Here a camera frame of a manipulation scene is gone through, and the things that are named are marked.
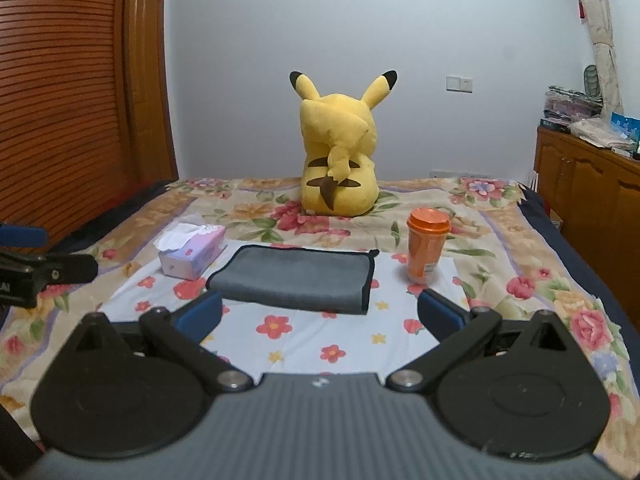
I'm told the beige tied curtain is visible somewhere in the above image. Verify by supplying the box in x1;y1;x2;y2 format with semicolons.
580;0;624;118

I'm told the white wall switch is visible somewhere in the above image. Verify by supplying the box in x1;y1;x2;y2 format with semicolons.
446;76;473;93

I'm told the yellow Pikachu plush toy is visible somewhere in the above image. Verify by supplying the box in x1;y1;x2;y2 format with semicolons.
290;70;397;218

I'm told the stack of books and clutter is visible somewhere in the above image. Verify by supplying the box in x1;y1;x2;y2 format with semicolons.
539;86;603;133

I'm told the white floral sheet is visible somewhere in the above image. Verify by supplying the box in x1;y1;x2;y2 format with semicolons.
99;240;466;382

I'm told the wooden slatted wardrobe door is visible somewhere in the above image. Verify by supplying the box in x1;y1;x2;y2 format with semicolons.
1;0;137;244

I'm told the blue picture card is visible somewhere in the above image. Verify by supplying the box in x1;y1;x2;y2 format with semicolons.
611;112;640;153

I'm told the floral bed blanket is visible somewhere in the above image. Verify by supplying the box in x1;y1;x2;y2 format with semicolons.
1;179;639;478

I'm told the pink tissue box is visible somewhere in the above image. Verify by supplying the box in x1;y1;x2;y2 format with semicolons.
154;222;226;281

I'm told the orange lidded cup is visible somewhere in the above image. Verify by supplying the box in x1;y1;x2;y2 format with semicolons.
407;207;451;285

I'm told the wooden panel door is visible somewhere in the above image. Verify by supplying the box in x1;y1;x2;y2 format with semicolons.
122;0;178;183

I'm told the purple and grey towel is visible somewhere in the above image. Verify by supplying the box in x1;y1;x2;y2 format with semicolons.
206;245;378;315

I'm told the wooden side cabinet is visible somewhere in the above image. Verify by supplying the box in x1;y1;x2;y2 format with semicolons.
534;127;639;326

